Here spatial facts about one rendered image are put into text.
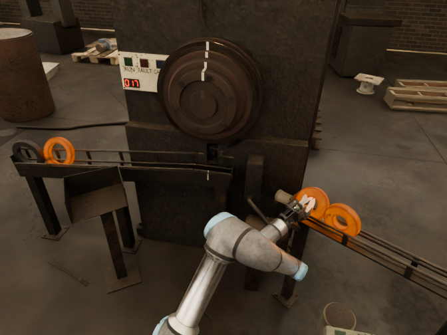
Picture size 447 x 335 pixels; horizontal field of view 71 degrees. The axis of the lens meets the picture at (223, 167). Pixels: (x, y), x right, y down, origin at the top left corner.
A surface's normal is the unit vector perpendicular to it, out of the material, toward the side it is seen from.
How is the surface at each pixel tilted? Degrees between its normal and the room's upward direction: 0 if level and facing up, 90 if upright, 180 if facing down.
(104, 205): 5
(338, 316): 0
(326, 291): 0
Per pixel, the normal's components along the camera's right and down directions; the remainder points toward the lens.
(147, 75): -0.19, 0.55
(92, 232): 0.03, -0.82
